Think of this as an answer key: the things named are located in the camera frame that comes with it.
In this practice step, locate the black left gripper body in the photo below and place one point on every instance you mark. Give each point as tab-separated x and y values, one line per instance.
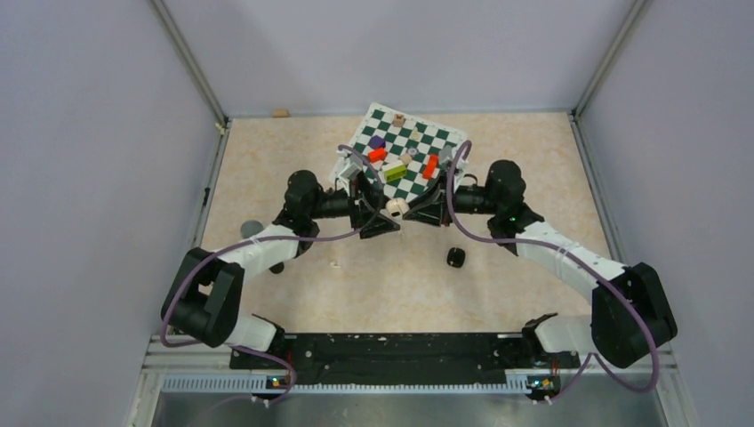
357	211

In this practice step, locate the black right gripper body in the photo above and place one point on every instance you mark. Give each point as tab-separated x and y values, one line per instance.
446	215

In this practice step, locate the black earbud charging case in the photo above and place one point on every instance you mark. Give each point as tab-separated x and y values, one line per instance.
456	257

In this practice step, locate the white earbud charging case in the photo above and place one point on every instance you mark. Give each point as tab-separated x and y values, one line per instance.
397	208

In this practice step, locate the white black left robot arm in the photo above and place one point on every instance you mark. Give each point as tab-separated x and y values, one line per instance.
204	299

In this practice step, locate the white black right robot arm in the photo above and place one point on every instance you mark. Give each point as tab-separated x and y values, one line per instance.
630	317

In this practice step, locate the green white toy brick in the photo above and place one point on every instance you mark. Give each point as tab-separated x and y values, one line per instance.
394	171

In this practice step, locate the red toy brick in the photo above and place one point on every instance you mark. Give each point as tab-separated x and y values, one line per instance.
377	155
430	167

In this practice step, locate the purple toy brick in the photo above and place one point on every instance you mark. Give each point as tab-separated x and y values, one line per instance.
376	142

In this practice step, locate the green white chessboard mat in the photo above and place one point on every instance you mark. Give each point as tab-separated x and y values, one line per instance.
378	121

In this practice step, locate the brown wooden chess piece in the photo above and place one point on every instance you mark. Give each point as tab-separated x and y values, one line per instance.
398	120

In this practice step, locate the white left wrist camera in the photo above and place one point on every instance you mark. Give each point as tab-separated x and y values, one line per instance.
348	168

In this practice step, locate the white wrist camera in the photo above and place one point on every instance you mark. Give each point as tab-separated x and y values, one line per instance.
445	156
348	168

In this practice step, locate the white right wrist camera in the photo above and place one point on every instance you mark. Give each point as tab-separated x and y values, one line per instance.
445	156

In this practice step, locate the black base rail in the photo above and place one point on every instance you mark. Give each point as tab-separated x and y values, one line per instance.
405	359

